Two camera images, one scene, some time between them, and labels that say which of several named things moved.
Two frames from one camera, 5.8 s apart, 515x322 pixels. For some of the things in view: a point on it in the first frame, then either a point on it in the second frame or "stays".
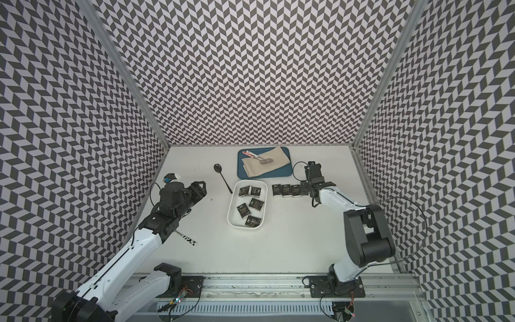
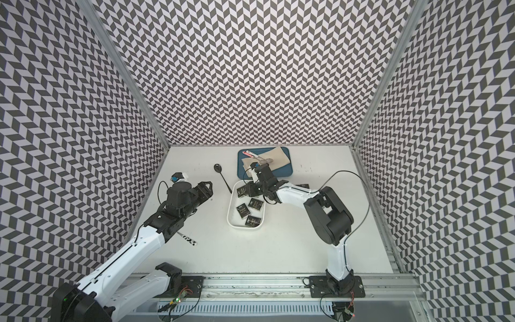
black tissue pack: (256, 204) stays
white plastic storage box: (246, 204) stays
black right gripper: (303, 184) to (251, 191)
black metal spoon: (218, 169) stays
